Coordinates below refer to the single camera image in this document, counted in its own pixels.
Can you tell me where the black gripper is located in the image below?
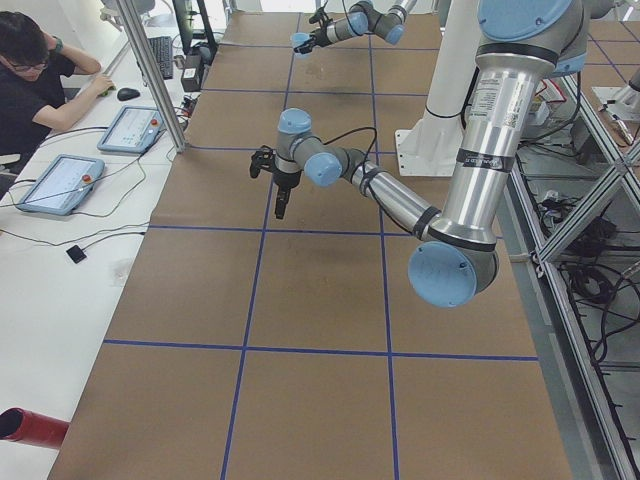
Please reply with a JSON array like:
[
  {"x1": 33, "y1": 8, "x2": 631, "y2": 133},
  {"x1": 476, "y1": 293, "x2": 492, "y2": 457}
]
[
  {"x1": 299, "y1": 14, "x2": 332, "y2": 52},
  {"x1": 273, "y1": 166, "x2": 301, "y2": 219}
]

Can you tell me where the light blue plastic cup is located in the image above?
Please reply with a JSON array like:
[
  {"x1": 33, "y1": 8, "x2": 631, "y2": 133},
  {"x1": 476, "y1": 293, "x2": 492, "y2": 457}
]
[{"x1": 290, "y1": 32, "x2": 313, "y2": 58}]

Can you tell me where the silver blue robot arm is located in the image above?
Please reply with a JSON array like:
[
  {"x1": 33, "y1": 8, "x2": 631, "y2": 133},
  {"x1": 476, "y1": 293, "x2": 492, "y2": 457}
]
[
  {"x1": 291, "y1": 1, "x2": 416, "y2": 55},
  {"x1": 250, "y1": 1, "x2": 611, "y2": 308}
]

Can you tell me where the black mini computer box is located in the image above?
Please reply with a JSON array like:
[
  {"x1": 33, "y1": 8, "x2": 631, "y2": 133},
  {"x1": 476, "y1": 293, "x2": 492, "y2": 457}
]
[{"x1": 181, "y1": 55, "x2": 204, "y2": 93}]

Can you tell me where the black keyboard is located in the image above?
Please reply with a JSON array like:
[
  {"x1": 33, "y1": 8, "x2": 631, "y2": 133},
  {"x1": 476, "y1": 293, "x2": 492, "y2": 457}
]
[{"x1": 148, "y1": 36, "x2": 173, "y2": 80}]

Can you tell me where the far blue teach pendant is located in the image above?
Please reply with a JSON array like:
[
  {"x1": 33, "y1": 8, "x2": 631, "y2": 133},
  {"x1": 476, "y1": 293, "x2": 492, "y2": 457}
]
[{"x1": 97, "y1": 106, "x2": 164, "y2": 154}]

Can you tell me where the blue teach pendant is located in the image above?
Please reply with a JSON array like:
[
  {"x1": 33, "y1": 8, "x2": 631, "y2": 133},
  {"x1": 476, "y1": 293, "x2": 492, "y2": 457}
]
[
  {"x1": 97, "y1": 106, "x2": 164, "y2": 154},
  {"x1": 16, "y1": 154, "x2": 105, "y2": 216}
]

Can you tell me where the black computer mouse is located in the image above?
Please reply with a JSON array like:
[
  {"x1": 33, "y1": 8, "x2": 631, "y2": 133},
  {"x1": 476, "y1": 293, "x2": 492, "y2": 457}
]
[{"x1": 117, "y1": 87, "x2": 141, "y2": 102}]

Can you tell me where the small black square device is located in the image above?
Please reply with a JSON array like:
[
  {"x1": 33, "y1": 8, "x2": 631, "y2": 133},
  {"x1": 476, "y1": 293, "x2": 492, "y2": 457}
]
[{"x1": 66, "y1": 245, "x2": 87, "y2": 264}]

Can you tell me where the near blue teach pendant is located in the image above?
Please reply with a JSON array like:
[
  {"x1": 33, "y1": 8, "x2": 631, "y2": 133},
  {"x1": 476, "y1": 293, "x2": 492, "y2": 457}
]
[{"x1": 16, "y1": 154, "x2": 105, "y2": 216}]

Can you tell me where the person in black shirt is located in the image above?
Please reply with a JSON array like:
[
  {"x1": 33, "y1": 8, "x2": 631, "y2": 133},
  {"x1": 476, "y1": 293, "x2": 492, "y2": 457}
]
[{"x1": 1, "y1": 11, "x2": 115, "y2": 175}]

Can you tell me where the red cylinder bottle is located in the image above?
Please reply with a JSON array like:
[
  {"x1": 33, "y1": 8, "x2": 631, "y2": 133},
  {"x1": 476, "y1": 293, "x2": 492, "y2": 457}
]
[{"x1": 1, "y1": 407, "x2": 69, "y2": 450}]

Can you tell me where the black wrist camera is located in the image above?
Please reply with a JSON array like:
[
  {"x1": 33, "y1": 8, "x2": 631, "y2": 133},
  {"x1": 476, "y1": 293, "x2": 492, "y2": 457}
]
[{"x1": 249, "y1": 145, "x2": 275, "y2": 179}]

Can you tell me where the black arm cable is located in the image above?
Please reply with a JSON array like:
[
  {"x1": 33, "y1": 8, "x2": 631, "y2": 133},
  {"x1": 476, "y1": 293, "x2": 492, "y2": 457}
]
[{"x1": 319, "y1": 126, "x2": 381, "y2": 191}]

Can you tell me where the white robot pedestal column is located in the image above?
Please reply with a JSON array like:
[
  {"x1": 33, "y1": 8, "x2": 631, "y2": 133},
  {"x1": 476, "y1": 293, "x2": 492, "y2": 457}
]
[{"x1": 396, "y1": 0, "x2": 481, "y2": 177}]

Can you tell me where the aluminium frame post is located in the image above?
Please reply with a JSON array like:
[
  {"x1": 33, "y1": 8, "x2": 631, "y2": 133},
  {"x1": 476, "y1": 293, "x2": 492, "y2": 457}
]
[{"x1": 116, "y1": 0, "x2": 186, "y2": 153}]

